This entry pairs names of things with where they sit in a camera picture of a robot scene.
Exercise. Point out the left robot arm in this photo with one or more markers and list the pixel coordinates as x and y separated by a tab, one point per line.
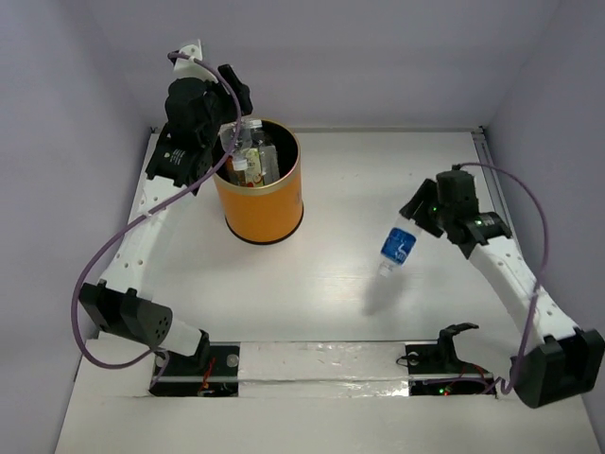
116	287

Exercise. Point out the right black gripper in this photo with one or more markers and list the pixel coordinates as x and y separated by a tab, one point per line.
427	192

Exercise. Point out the blue label bottle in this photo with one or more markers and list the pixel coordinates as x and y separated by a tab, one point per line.
398	245

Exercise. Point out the aluminium rail at right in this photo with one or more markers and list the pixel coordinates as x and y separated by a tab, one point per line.
493	180

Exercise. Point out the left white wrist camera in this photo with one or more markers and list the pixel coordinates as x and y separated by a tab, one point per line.
184	61

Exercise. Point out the orange cylindrical bin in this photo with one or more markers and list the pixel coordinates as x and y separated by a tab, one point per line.
266	214

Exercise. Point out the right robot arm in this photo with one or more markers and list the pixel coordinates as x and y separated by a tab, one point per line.
555	358

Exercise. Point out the apple juice label bottle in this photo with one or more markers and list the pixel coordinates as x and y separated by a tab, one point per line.
255	161

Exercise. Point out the silver foil tape strip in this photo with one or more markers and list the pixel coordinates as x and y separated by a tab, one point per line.
323	370

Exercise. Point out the clear unlabelled bottle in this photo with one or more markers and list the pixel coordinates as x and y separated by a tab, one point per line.
236	139

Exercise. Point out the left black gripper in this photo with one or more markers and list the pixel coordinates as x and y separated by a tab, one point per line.
233	90

